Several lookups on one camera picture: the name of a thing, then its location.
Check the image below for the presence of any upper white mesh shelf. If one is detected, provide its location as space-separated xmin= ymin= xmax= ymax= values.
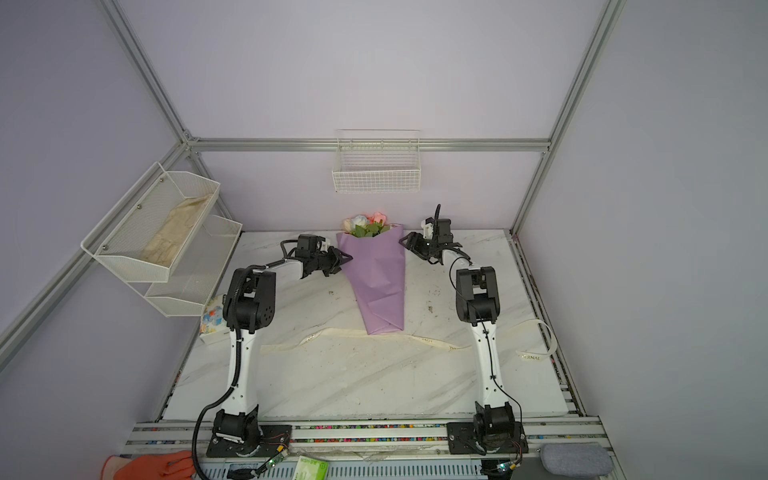
xmin=81 ymin=163 xmax=220 ymax=283

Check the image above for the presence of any orange rubber glove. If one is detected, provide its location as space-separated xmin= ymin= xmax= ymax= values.
xmin=100 ymin=451 xmax=196 ymax=480

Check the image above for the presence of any grey foam pad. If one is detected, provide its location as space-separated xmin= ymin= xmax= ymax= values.
xmin=540 ymin=443 xmax=614 ymax=479

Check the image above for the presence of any colourful tissue pack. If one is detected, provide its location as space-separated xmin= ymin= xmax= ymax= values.
xmin=199 ymin=294 xmax=230 ymax=344

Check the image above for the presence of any purple pink wrapping paper sheet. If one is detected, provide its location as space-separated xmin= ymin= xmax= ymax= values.
xmin=337 ymin=224 xmax=406 ymax=335

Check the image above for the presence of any white wire wall basket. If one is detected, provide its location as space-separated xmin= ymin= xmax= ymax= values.
xmin=332 ymin=129 xmax=422 ymax=194

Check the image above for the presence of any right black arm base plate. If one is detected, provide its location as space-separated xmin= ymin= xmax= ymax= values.
xmin=446 ymin=422 xmax=529 ymax=456

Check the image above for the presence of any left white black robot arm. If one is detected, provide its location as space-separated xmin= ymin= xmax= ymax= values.
xmin=196 ymin=234 xmax=353 ymax=456

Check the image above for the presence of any beige cloth in shelf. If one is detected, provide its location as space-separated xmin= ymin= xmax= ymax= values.
xmin=140 ymin=194 xmax=212 ymax=267

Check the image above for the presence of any white mesh shelf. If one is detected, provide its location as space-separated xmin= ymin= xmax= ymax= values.
xmin=81 ymin=163 xmax=220 ymax=283
xmin=144 ymin=215 xmax=242 ymax=317

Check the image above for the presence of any white blue fake flower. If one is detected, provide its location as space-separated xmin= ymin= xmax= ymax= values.
xmin=350 ymin=215 xmax=370 ymax=231

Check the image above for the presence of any cream ribbon strip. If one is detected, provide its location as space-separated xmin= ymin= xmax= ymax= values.
xmin=260 ymin=318 xmax=559 ymax=361

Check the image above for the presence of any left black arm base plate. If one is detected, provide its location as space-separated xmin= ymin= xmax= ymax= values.
xmin=206 ymin=421 xmax=293 ymax=458

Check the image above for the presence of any green white label card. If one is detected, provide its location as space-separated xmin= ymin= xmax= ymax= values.
xmin=292 ymin=456 xmax=330 ymax=480

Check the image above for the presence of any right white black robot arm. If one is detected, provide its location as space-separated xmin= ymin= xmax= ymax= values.
xmin=399 ymin=213 xmax=525 ymax=455

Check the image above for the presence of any red pink fake rose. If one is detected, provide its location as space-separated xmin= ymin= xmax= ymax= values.
xmin=368 ymin=212 xmax=387 ymax=226

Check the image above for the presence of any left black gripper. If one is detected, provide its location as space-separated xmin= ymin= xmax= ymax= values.
xmin=312 ymin=246 xmax=353 ymax=277

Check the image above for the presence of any lower white mesh shelf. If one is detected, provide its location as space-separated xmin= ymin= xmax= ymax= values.
xmin=144 ymin=215 xmax=242 ymax=317

